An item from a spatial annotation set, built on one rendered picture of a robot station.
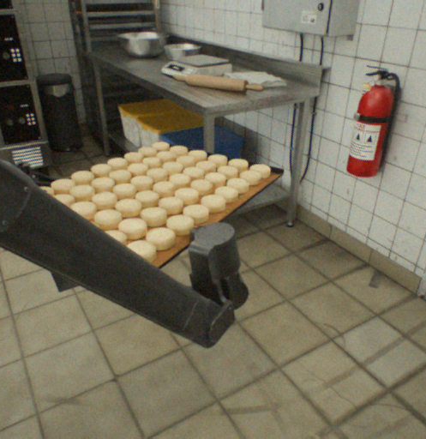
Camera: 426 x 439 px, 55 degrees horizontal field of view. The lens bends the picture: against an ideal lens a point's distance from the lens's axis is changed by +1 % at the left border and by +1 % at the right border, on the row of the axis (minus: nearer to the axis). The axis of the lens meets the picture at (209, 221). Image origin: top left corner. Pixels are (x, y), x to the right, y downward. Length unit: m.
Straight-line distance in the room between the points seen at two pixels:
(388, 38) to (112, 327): 1.83
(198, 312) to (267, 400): 1.23
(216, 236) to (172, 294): 0.12
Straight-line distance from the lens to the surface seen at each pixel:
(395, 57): 2.18
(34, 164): 3.48
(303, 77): 2.47
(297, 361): 1.86
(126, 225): 0.74
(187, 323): 0.51
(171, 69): 2.66
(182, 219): 0.75
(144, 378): 1.79
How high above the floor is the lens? 1.39
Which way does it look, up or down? 31 degrees down
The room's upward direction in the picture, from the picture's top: straight up
